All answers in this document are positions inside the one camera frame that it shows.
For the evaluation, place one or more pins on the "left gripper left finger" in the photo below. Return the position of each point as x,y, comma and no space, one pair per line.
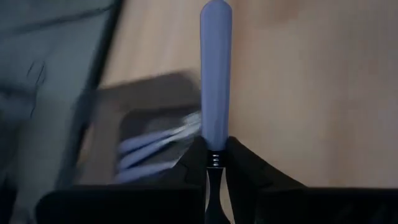
124,205

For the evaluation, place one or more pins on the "dark grey plastic bin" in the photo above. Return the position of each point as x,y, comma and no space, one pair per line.
140,93

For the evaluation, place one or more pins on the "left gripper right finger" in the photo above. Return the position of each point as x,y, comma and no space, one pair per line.
295,205

